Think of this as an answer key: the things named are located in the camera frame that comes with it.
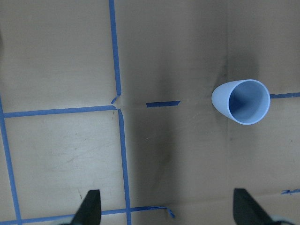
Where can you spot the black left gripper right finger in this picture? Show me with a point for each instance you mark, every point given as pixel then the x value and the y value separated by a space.
pixel 246 211

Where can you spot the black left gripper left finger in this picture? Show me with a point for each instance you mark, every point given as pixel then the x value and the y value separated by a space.
pixel 89 212

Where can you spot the light blue cup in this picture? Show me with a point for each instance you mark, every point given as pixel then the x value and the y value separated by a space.
pixel 244 101

